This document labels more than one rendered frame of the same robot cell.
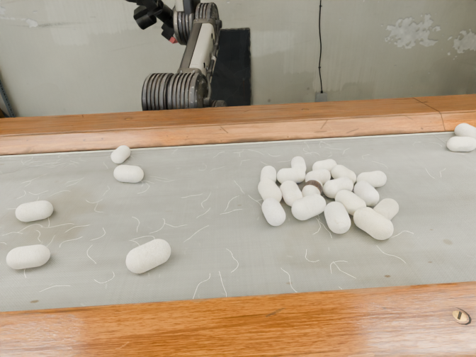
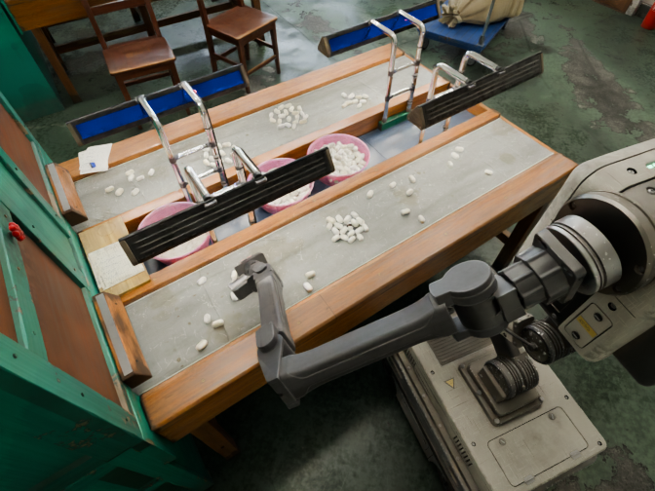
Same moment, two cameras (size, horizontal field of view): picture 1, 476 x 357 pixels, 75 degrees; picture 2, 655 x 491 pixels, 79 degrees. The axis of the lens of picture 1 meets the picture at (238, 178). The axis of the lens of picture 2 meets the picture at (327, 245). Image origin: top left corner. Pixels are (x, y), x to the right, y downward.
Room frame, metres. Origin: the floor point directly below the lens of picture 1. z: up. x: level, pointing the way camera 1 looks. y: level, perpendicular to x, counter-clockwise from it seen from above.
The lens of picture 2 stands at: (1.02, -0.64, 1.88)
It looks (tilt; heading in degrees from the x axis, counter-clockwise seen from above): 54 degrees down; 148
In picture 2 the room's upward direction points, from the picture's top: straight up
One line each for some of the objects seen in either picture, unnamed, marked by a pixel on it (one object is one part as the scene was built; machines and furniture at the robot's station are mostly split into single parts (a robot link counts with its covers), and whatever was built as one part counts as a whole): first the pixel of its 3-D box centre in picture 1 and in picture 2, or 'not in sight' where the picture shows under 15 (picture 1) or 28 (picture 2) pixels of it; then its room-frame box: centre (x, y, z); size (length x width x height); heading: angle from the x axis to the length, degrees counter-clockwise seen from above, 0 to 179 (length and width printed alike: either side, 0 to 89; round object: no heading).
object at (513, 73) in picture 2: not in sight; (481, 86); (0.22, 0.52, 1.08); 0.62 x 0.08 x 0.07; 91
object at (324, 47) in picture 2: not in sight; (382, 24); (-0.34, 0.50, 1.08); 0.62 x 0.08 x 0.07; 91
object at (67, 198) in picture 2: not in sight; (65, 191); (-0.36, -0.91, 0.83); 0.30 x 0.06 x 0.07; 1
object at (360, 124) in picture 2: not in sight; (295, 153); (-0.21, -0.03, 0.71); 1.81 x 0.05 x 0.11; 91
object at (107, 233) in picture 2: not in sight; (113, 256); (-0.03, -0.85, 0.77); 0.33 x 0.15 x 0.01; 1
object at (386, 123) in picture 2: not in sight; (390, 72); (-0.26, 0.51, 0.90); 0.20 x 0.19 x 0.45; 91
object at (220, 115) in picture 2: not in sight; (255, 116); (-0.60, -0.04, 0.67); 1.81 x 0.12 x 0.19; 91
